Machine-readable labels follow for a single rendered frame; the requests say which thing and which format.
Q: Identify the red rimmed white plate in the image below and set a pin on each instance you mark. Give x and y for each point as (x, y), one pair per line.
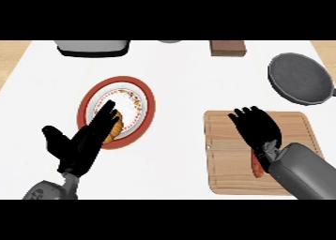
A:
(131, 103)

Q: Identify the orange red sweet potato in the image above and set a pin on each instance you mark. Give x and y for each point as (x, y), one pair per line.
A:
(256, 167)

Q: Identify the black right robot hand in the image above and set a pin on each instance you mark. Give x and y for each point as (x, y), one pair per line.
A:
(261, 129)

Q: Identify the dark grey frying pan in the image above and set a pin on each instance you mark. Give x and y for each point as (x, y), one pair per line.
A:
(301, 78)

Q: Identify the brown wooden block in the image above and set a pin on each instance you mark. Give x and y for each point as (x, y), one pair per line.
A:
(228, 48)

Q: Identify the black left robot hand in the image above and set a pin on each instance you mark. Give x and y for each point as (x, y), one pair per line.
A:
(80, 146)

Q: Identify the orange brown pastry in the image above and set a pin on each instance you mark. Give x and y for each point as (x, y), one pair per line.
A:
(116, 128)

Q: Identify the wooden cutting board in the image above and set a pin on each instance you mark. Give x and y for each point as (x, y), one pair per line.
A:
(221, 156)

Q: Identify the small grey round object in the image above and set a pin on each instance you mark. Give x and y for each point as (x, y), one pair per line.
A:
(169, 41)

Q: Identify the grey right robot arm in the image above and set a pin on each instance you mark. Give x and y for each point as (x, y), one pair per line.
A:
(302, 172)

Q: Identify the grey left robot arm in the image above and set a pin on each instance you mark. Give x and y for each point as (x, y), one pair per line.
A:
(52, 189)

